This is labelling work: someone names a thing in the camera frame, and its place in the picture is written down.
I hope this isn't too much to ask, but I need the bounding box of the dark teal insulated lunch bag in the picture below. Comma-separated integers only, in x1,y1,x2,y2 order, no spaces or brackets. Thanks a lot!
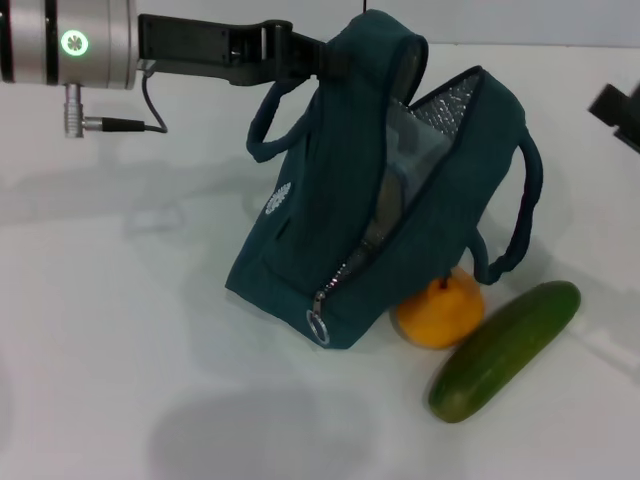
224,9,545,351

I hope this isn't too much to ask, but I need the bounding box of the green cucumber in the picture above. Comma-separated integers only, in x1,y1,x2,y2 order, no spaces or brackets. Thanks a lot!
428,280,583,424

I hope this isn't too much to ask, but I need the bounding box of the yellow pear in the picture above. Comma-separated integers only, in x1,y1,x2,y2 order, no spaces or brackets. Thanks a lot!
394,267,487,349

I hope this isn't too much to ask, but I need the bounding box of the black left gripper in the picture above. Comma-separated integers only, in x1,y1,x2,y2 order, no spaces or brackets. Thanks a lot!
137,13,351,87

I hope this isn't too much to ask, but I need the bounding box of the left gripper cable with plug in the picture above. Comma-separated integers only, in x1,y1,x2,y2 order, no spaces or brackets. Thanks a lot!
61,69,170,139

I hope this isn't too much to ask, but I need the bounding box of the clear lunch box blue seal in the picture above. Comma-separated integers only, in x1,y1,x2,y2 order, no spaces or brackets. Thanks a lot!
383,102,449,201

